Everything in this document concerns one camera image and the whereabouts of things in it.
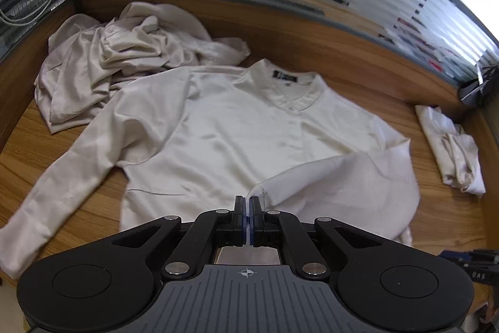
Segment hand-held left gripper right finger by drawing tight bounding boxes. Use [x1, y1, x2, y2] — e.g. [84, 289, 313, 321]
[249, 196, 390, 281]

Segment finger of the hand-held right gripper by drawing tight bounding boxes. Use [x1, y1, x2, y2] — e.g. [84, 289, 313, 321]
[438, 249, 499, 266]

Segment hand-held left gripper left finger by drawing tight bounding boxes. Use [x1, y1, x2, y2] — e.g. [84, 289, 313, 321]
[113, 196, 247, 281]

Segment cream long-sleeve shirt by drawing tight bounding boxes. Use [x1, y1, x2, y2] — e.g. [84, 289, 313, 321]
[0, 58, 421, 279]

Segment folded cream shirt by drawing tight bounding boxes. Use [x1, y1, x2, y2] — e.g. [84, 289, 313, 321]
[414, 105, 487, 196]

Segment dark grey pouch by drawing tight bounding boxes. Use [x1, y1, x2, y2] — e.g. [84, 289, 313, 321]
[458, 65, 499, 106]

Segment crumpled beige shirt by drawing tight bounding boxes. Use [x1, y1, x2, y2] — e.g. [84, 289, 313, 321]
[34, 1, 251, 135]

